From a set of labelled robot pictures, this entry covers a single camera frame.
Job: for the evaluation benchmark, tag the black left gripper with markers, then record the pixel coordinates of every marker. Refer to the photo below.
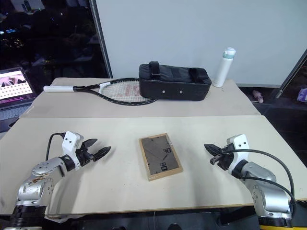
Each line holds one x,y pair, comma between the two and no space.
82,155

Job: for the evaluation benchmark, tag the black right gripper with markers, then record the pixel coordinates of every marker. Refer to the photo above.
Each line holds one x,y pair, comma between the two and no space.
224,160

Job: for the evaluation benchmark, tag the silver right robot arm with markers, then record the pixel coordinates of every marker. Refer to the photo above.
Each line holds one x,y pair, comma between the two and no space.
266,184

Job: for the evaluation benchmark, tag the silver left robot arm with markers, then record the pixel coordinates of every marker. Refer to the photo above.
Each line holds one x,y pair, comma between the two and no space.
38,177

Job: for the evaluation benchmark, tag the open laptop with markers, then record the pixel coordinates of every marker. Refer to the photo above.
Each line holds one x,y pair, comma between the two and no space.
13,91

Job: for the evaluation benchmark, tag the black and white tennis racket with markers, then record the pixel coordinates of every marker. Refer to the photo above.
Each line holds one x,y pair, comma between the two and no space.
110,92

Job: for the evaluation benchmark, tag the pink object on floor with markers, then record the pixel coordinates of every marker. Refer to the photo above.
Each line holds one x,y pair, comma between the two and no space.
257,95

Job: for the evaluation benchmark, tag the dark rounded shape under table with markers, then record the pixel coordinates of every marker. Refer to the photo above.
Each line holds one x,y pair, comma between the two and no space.
173,226

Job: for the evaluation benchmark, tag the black padded bag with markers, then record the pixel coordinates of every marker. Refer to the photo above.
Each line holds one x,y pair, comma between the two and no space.
173,80

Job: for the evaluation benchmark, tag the white water bottle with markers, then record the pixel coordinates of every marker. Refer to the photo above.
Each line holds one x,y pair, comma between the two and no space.
223,68

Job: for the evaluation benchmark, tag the purple object on floor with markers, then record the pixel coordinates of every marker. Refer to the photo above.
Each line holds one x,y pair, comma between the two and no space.
302,94

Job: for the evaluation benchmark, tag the grey slanted metal bar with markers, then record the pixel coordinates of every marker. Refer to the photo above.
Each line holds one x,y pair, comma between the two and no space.
291,74

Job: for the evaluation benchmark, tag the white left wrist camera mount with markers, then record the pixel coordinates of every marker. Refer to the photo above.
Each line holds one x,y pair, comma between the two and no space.
70,143

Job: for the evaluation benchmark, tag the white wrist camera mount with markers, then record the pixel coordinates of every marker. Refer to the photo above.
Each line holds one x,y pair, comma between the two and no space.
239,146
70,143

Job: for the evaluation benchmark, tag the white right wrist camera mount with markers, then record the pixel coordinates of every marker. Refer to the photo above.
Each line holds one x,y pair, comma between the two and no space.
239,146

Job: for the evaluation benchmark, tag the wooden picture frame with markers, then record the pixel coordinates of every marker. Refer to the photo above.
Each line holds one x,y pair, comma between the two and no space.
160,157

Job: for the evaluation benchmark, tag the grey metal window post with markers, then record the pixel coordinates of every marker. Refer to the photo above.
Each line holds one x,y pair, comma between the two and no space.
102,38

